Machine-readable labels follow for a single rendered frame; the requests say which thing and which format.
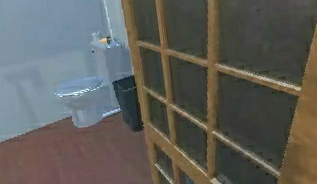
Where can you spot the small orange object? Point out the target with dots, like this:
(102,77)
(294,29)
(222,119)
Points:
(103,40)

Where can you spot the small black object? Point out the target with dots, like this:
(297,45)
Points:
(108,39)

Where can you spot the white toilet paper roll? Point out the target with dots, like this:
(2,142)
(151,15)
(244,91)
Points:
(96,37)

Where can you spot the black waste bin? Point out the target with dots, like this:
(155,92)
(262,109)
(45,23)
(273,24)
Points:
(129,100)

